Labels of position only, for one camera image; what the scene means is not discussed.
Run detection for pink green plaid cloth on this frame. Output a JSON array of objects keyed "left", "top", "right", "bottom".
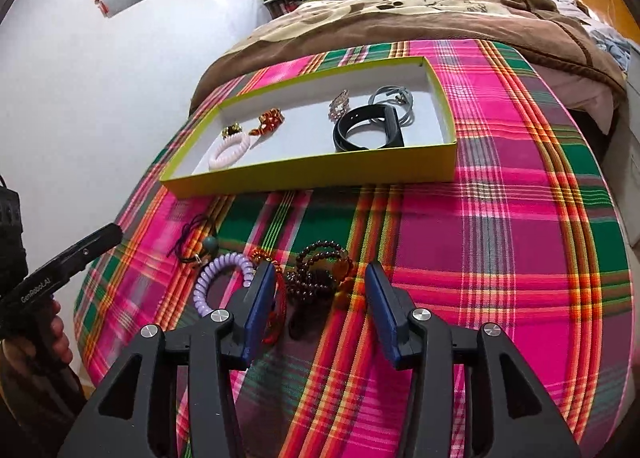
[{"left": 74, "top": 40, "right": 632, "bottom": 458}]

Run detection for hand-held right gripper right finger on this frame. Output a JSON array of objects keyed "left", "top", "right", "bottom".
[{"left": 364, "top": 262, "right": 583, "bottom": 458}]

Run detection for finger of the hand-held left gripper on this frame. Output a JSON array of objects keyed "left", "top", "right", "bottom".
[{"left": 29, "top": 223, "right": 124, "bottom": 289}]

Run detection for yellow-green cardboard box tray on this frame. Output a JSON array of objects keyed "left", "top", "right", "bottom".
[{"left": 160, "top": 56, "right": 458, "bottom": 199}]

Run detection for bed with brown blanket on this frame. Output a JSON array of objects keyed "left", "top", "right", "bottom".
[{"left": 190, "top": 0, "right": 628, "bottom": 133}]

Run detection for crystal hair clip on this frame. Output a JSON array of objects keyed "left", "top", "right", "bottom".
[{"left": 327, "top": 90, "right": 352, "bottom": 123}]

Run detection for red gold knot ornament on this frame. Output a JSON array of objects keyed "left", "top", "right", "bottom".
[{"left": 248, "top": 108, "right": 286, "bottom": 137}]

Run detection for person's left hand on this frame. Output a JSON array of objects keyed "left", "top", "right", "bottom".
[{"left": 42, "top": 300, "right": 73, "bottom": 370}]

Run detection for white spiral hair tie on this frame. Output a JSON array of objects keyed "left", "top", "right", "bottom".
[{"left": 208, "top": 134, "right": 251, "bottom": 169}]

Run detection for black wristband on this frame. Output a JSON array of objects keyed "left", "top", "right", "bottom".
[{"left": 333, "top": 105, "right": 405, "bottom": 153}]

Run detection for blue grey clothes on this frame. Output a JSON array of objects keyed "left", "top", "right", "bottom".
[{"left": 592, "top": 30, "right": 633, "bottom": 71}]

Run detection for dark brown bead bracelet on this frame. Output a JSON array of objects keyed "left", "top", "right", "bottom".
[{"left": 285, "top": 240, "right": 357, "bottom": 339}]

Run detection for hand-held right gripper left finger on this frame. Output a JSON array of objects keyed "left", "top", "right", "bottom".
[{"left": 57, "top": 262, "right": 278, "bottom": 458}]

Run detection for purple spiral hair tie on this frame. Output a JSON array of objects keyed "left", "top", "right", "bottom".
[{"left": 192, "top": 253, "right": 256, "bottom": 321}]

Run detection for grey elastic band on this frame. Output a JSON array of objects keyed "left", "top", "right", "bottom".
[{"left": 369, "top": 85, "right": 416, "bottom": 127}]

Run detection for white bedding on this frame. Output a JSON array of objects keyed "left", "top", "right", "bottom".
[{"left": 515, "top": 0, "right": 601, "bottom": 26}]

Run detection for red beaded bracelet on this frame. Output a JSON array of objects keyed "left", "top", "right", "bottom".
[{"left": 250, "top": 248, "right": 289, "bottom": 345}]

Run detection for black cord green bead necklace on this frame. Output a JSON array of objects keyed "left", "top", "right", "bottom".
[{"left": 170, "top": 214, "right": 222, "bottom": 267}]

